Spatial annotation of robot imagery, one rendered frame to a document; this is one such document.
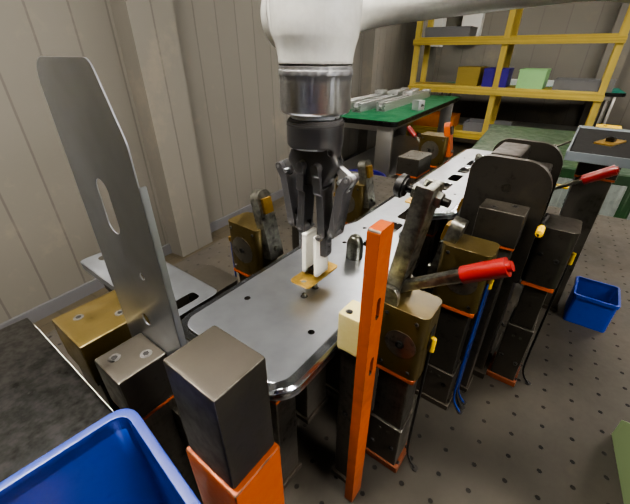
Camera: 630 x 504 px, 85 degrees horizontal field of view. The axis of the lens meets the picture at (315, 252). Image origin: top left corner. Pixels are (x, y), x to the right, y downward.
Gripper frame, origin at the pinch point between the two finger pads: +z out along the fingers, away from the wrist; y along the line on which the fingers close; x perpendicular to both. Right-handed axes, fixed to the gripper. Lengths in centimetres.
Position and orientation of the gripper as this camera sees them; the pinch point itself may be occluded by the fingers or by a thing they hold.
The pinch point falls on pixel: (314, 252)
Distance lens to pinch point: 54.5
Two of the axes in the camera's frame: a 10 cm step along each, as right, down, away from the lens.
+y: -8.0, -3.0, 5.2
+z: 0.0, 8.7, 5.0
